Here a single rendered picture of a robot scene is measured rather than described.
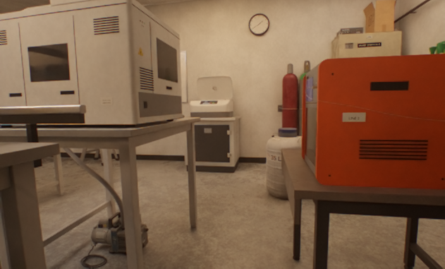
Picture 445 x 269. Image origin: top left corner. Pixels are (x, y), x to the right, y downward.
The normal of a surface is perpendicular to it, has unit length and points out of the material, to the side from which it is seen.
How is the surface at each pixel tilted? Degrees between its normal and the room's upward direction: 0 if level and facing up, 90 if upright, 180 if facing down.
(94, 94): 90
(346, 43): 90
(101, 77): 90
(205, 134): 90
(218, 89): 105
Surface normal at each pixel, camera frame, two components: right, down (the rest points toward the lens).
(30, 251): 0.98, 0.00
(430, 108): -0.19, 0.11
